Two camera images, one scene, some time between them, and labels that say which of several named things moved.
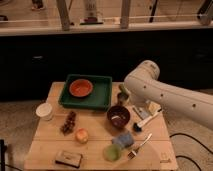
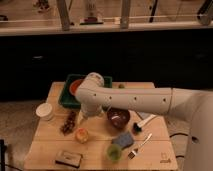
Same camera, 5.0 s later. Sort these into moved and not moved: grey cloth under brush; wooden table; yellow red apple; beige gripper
Moved: beige gripper
Not moved: yellow red apple; wooden table; grey cloth under brush
